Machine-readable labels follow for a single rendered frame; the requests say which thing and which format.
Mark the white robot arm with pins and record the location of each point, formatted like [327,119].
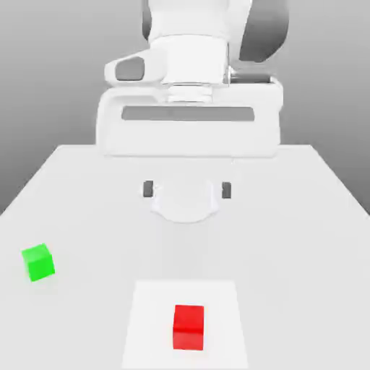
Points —
[188,55]

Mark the small green cube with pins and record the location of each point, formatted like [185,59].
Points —
[39,263]

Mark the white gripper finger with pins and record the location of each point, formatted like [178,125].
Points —
[226,190]
[148,189]

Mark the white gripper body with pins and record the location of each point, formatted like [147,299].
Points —
[188,136]

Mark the small red cube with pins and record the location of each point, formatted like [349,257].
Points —
[188,326]

